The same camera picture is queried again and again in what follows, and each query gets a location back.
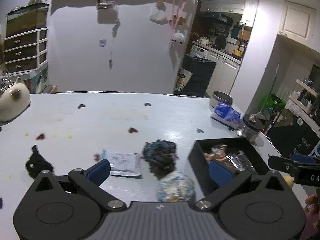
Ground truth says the glass terrarium tank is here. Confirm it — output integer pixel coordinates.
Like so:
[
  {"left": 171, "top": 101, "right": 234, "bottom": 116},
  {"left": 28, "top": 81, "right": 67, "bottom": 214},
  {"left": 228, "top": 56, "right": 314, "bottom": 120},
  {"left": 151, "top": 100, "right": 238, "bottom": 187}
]
[{"left": 6, "top": 3, "right": 49, "bottom": 37}]

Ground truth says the person's right hand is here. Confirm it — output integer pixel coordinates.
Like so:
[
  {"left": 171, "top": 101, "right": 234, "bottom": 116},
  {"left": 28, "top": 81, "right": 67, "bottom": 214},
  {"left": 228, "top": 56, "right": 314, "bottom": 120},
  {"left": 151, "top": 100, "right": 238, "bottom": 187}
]
[{"left": 305, "top": 194, "right": 319, "bottom": 216}]

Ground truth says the black fabric band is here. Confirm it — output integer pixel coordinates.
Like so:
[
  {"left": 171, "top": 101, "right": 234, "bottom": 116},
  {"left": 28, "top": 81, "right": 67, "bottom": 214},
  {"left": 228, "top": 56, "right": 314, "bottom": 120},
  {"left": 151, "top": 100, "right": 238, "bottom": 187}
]
[{"left": 25, "top": 145, "right": 54, "bottom": 179}]

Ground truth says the blue floral fabric pouch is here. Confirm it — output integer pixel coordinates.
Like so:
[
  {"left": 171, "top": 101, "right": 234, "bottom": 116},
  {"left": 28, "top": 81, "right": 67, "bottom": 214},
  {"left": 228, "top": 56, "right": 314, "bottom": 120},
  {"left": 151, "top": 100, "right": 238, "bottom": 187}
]
[{"left": 157, "top": 170, "right": 195, "bottom": 202}]

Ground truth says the white drawer cabinet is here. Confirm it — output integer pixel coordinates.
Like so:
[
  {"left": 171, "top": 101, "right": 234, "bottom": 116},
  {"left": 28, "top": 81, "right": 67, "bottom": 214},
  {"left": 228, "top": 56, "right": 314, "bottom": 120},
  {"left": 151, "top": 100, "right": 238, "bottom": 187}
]
[{"left": 4, "top": 28, "right": 48, "bottom": 73}]

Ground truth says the clear jar black lid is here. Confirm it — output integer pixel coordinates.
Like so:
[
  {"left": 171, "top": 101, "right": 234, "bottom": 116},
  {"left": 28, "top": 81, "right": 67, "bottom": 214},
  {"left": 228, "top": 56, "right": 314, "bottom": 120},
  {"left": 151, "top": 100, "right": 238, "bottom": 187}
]
[{"left": 242, "top": 114, "right": 263, "bottom": 143}]

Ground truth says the printed tote bag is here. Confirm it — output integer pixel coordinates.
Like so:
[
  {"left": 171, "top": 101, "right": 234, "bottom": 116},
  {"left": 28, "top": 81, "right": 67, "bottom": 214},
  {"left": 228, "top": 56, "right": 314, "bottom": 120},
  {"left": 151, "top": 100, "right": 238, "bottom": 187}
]
[{"left": 175, "top": 68, "right": 193, "bottom": 91}]

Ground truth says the blue tissue pack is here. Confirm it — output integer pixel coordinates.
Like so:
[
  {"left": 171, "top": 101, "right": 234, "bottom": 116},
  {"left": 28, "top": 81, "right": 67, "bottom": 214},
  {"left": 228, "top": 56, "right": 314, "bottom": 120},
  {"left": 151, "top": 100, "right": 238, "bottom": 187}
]
[{"left": 211, "top": 102, "right": 241, "bottom": 129}]

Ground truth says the dark blue fuzzy scrunchie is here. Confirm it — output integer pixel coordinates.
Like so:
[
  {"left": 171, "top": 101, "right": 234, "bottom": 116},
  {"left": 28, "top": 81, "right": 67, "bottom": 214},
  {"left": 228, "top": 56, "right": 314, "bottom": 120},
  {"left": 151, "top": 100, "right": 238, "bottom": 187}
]
[{"left": 142, "top": 140, "right": 178, "bottom": 180}]

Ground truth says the white ceramic cat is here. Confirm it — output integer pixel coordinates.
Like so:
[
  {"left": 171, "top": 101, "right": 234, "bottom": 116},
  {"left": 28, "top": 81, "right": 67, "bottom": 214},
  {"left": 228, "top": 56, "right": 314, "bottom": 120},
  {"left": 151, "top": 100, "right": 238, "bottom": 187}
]
[{"left": 0, "top": 77, "right": 30, "bottom": 122}]

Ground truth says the silver foil packet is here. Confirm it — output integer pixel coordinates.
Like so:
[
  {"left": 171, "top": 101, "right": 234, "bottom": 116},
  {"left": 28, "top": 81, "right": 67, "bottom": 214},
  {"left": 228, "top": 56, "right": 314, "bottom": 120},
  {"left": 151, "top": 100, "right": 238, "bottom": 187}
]
[{"left": 226, "top": 151, "right": 258, "bottom": 174}]

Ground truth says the dark green chair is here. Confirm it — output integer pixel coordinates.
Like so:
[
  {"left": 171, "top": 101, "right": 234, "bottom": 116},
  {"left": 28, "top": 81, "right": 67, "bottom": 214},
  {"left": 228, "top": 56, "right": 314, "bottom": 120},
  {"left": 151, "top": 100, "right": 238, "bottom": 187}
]
[{"left": 174, "top": 54, "right": 216, "bottom": 98}]

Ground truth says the green plastic bag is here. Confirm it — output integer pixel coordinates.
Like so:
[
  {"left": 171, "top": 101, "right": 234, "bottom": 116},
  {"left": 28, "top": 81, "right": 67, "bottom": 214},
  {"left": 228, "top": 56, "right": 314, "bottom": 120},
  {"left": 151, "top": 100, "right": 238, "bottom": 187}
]
[{"left": 259, "top": 93, "right": 286, "bottom": 116}]

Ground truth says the black storage box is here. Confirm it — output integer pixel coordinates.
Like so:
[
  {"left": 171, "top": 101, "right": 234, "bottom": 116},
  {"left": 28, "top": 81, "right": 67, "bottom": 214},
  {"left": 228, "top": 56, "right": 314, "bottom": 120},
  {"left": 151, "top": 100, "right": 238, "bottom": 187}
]
[{"left": 188, "top": 138, "right": 269, "bottom": 199}]

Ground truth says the grey round tin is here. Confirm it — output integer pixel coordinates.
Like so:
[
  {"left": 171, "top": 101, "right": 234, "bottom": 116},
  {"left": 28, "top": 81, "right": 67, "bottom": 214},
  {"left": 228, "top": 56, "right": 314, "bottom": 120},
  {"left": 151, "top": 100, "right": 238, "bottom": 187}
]
[{"left": 209, "top": 91, "right": 233, "bottom": 108}]

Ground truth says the yellow soft object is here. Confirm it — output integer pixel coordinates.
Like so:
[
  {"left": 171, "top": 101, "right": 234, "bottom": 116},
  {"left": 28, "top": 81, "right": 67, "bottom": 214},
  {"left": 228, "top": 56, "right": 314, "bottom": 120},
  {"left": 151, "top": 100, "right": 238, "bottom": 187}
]
[{"left": 284, "top": 176, "right": 294, "bottom": 188}]

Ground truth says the beige satin scrunchie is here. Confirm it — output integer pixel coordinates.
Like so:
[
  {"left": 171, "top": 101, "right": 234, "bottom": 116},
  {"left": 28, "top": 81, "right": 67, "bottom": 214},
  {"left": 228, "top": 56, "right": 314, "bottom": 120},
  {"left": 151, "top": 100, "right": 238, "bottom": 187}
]
[{"left": 203, "top": 144, "right": 227, "bottom": 163}]

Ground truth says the white washing machine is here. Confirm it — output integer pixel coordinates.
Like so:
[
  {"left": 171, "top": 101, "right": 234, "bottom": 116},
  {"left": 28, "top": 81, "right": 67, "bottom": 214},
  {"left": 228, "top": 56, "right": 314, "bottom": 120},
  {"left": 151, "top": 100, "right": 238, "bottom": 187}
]
[{"left": 190, "top": 44, "right": 208, "bottom": 59}]

